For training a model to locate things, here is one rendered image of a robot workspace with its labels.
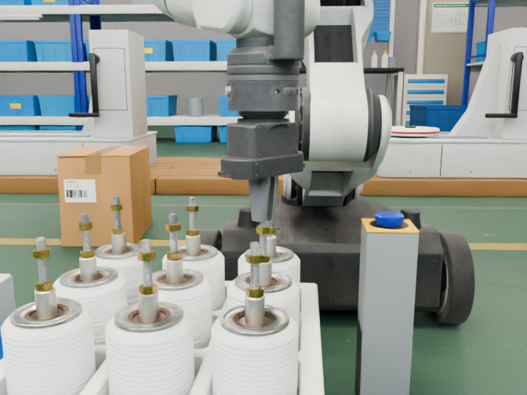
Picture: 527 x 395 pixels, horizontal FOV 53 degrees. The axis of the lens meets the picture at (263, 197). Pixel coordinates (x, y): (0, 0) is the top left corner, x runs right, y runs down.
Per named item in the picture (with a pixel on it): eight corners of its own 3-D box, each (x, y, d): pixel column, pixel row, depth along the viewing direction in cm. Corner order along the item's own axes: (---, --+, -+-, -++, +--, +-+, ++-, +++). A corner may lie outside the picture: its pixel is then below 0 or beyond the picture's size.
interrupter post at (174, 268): (165, 286, 69) (165, 262, 68) (165, 279, 71) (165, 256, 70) (184, 284, 69) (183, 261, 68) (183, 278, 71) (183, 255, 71)
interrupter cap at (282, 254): (282, 248, 85) (282, 244, 85) (301, 262, 78) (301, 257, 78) (238, 252, 83) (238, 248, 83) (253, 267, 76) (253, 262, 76)
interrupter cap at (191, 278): (144, 295, 66) (144, 289, 65) (147, 274, 73) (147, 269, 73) (205, 291, 67) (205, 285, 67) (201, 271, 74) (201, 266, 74)
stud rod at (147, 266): (143, 307, 57) (140, 241, 56) (143, 304, 58) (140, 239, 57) (153, 306, 58) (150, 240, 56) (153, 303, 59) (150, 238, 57)
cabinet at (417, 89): (391, 133, 642) (394, 75, 628) (430, 133, 640) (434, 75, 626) (401, 137, 585) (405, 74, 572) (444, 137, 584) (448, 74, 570)
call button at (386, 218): (372, 223, 76) (372, 210, 75) (400, 224, 76) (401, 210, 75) (376, 230, 72) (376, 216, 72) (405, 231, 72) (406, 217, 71)
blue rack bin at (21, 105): (21, 114, 578) (19, 95, 574) (55, 114, 577) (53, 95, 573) (-2, 116, 529) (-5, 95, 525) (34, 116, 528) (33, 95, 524)
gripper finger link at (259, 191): (252, 219, 68) (252, 172, 67) (270, 222, 66) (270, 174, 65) (243, 220, 67) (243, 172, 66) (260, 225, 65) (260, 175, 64)
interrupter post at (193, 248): (184, 258, 80) (183, 237, 80) (187, 252, 83) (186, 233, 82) (200, 257, 80) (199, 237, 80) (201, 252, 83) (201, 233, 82)
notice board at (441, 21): (430, 33, 638) (432, 2, 631) (471, 32, 636) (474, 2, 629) (430, 32, 636) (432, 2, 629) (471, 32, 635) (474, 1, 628)
